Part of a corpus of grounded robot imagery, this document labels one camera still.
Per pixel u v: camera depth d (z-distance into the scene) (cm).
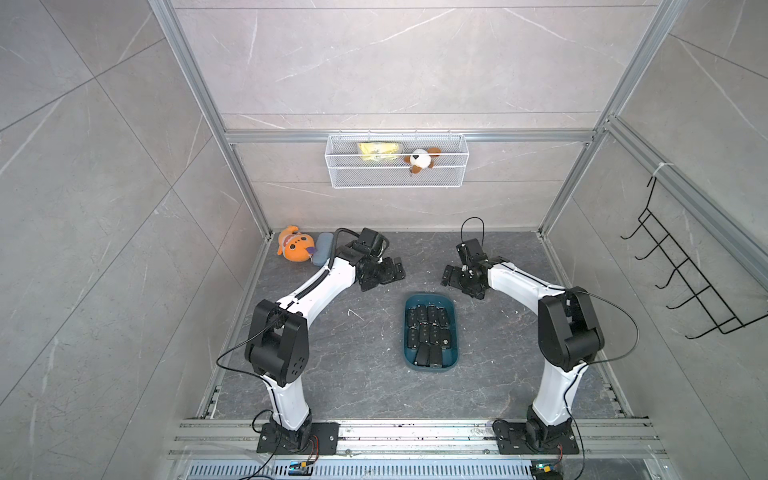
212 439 75
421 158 86
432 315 95
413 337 90
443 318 93
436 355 87
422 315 95
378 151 83
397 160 88
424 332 90
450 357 86
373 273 74
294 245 104
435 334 90
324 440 73
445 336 90
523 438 72
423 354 87
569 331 50
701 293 63
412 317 95
